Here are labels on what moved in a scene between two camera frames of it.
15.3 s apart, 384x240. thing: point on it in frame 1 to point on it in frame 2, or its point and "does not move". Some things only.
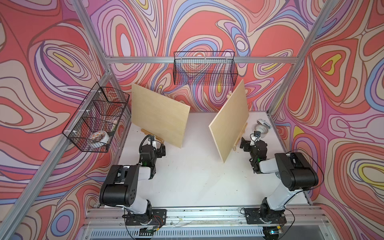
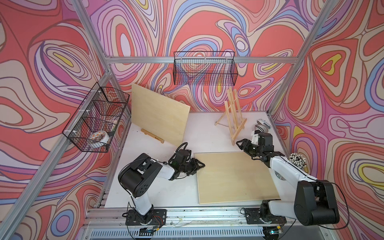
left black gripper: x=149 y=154 to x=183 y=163
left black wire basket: x=90 y=127 does not move
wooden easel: x=157 y=137 does not move
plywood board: x=226 y=127 to x=234 y=176
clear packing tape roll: x=263 y=130 does not move
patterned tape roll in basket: x=100 y=136 does not move
